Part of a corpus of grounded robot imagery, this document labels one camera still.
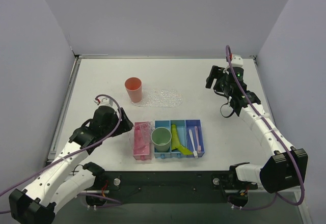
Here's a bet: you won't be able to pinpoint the clear textured oval tray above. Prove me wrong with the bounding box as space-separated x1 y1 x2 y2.
132 89 183 107

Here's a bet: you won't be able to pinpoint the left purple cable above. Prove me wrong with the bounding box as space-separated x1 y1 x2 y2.
0 94 123 214

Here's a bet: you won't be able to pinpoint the purple cable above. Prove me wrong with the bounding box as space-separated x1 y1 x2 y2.
0 94 123 214
225 45 306 210

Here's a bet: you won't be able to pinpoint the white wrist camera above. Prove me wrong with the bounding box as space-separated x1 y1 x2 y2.
94 97 113 107
230 54 243 68

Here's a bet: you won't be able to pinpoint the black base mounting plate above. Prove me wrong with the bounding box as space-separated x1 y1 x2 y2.
89 171 258 204

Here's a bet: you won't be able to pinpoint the white toothbrush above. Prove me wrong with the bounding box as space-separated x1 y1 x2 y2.
188 129 198 158

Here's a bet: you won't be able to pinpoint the purple-blue storage bin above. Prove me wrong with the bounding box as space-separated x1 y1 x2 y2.
185 120 205 158

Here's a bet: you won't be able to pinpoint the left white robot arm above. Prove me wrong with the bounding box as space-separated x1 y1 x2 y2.
9 105 133 223

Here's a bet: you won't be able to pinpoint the green plastic cup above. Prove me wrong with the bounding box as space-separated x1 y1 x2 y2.
151 127 172 152

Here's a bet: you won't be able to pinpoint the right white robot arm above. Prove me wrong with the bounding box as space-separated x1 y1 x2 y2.
205 66 308 193

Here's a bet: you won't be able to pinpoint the orange plastic cup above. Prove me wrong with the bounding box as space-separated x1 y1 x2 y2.
125 77 142 103

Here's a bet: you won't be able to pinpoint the light blue bin left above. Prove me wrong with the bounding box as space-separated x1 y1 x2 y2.
154 120 171 159

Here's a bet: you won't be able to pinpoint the light blue bin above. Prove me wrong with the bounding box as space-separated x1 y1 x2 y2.
171 120 187 158
154 120 171 159

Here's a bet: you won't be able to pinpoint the pink storage bin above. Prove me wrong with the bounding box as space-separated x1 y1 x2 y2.
133 122 154 161

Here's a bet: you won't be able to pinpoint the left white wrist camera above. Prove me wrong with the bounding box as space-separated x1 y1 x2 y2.
94 97 113 107

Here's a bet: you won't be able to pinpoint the clear textured plastic box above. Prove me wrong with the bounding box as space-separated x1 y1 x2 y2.
128 122 154 150

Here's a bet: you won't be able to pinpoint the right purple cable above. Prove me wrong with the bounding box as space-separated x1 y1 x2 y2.
225 45 306 210

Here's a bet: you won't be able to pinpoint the yellow-green toothpaste tube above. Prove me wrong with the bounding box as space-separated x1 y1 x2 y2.
171 124 181 150
176 145 193 155

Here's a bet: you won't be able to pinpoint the light blue bin middle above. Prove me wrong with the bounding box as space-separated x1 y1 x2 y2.
171 120 187 158

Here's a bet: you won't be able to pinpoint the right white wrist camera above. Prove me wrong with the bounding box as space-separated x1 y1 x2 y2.
230 54 243 68

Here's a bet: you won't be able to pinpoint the pink toothbrush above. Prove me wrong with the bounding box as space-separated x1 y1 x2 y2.
195 126 201 153

